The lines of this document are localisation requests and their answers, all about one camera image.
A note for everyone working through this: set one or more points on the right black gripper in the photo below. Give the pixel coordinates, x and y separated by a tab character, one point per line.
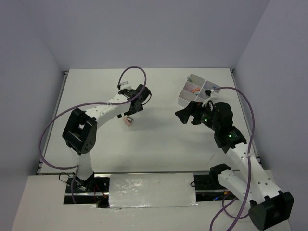
194	108

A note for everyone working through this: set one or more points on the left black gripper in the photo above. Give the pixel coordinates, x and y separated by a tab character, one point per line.
129	112

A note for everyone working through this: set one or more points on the pink eraser block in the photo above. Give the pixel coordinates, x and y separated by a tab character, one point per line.
128	120

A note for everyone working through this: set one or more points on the orange cap highlighter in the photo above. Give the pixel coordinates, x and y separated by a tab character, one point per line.
195	91

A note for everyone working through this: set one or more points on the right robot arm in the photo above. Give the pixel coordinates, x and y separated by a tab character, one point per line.
266	203

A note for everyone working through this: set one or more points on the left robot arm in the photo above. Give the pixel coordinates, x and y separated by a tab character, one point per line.
81	129

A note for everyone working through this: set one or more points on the white compartment container left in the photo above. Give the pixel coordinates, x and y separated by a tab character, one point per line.
185	96

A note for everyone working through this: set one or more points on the white compartment container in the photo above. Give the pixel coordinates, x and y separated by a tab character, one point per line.
207	85
185	96

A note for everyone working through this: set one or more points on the white compartment container right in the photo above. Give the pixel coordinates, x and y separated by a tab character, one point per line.
207	85

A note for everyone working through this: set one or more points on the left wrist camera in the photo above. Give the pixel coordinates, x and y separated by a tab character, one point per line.
124	85

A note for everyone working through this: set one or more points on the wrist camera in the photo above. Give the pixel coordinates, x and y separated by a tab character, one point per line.
211	96
124	85

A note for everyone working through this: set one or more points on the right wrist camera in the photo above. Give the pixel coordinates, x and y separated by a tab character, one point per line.
211	96

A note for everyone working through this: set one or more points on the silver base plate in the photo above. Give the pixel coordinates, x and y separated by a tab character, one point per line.
151	190

